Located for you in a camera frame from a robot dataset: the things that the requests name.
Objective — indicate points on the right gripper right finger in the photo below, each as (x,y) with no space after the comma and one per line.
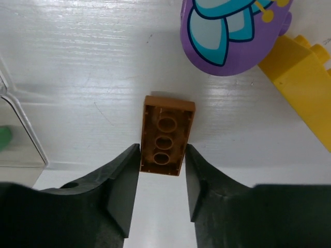
(227,213)

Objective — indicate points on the purple butterfly lego piece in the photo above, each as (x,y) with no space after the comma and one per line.
(226,38)

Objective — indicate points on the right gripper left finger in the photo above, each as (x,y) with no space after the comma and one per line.
(92,211)

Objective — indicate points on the brown lego brick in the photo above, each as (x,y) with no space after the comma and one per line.
(166,128)

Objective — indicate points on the yellow lego brick right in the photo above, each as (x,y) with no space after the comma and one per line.
(297,69)

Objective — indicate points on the clear long plastic container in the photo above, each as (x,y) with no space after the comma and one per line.
(20,146)

